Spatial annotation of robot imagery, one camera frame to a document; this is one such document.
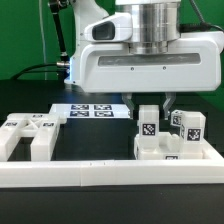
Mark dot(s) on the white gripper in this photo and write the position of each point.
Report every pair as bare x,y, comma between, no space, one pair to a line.
191,64

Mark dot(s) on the white chair seat part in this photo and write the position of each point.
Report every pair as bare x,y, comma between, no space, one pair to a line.
166,146

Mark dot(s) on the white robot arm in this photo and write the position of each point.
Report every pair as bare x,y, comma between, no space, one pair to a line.
143,48

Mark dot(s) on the small tagged cube right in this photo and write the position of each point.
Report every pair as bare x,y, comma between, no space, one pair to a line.
176,118

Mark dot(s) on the white U-shaped fence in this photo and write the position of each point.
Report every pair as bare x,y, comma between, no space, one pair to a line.
112,172

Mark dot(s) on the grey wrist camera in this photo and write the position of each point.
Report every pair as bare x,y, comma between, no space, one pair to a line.
115,28

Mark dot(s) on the white marker base plate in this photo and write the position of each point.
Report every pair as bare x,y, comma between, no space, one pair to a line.
91,111

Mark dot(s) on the white chair back frame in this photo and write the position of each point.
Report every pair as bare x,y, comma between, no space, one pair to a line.
43,128

